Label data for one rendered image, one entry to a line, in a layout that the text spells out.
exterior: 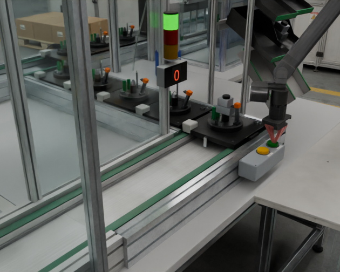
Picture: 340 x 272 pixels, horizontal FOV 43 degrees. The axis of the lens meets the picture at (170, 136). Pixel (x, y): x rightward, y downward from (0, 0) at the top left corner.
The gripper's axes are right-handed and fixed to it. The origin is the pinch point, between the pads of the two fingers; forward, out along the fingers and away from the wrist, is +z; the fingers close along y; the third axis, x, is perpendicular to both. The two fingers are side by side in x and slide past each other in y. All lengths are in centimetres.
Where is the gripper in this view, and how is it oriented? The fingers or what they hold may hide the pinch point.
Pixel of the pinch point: (274, 140)
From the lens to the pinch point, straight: 157.7
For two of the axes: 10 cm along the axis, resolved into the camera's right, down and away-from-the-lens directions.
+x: 7.6, 2.8, -5.8
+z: 0.0, 9.0, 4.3
